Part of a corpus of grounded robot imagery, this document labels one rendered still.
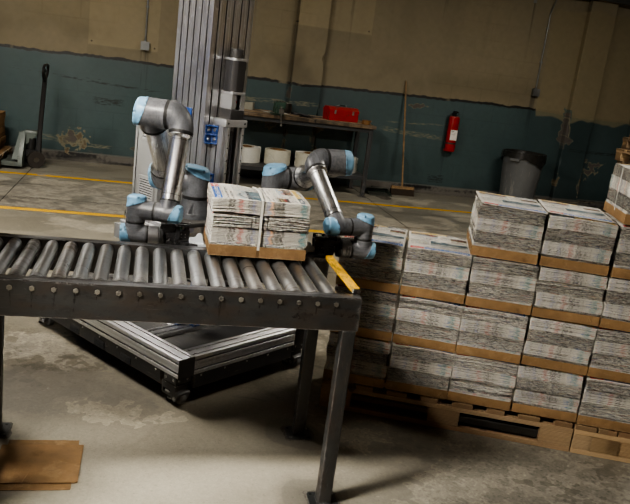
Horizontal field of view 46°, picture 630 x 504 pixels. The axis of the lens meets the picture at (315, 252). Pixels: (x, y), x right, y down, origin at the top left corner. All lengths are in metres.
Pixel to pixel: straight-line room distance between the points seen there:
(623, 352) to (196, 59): 2.31
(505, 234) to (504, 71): 7.55
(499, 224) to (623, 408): 1.00
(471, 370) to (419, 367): 0.23
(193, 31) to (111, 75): 6.12
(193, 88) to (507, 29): 7.59
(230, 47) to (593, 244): 1.85
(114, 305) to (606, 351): 2.12
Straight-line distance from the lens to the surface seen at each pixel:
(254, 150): 9.22
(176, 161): 2.94
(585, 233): 3.33
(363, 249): 3.11
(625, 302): 3.43
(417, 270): 3.30
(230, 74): 3.49
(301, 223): 2.82
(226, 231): 2.79
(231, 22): 3.55
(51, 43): 9.72
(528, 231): 3.29
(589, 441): 3.64
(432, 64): 10.30
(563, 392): 3.52
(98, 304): 2.43
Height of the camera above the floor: 1.55
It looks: 14 degrees down
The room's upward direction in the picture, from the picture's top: 7 degrees clockwise
